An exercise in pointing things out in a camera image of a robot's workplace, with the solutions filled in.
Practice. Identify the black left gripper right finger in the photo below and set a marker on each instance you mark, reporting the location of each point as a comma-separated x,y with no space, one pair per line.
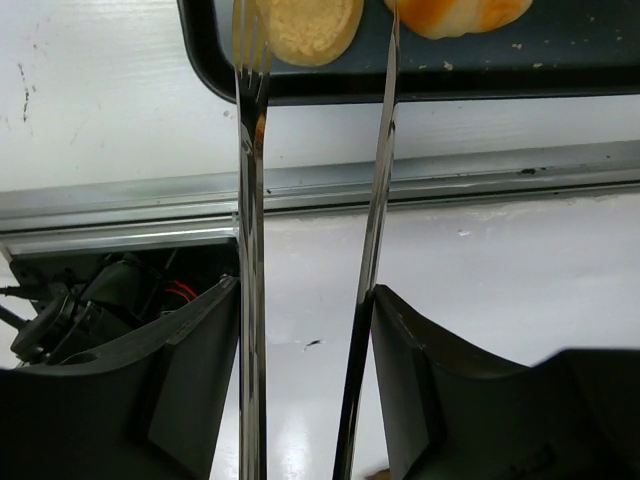
452,410

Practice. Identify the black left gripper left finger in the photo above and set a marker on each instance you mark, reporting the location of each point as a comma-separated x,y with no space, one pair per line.
147,405

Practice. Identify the stainless steel tongs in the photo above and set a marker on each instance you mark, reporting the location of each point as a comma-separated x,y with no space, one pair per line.
252,62

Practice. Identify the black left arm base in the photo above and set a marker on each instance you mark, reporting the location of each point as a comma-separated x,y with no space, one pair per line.
84,300

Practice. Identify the small round bread roll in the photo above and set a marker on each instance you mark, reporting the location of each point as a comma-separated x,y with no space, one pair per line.
310,33

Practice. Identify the black baking tray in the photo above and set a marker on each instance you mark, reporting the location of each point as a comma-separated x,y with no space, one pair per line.
556,49

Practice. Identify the aluminium front table rail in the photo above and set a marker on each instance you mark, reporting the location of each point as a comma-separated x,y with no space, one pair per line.
136,214

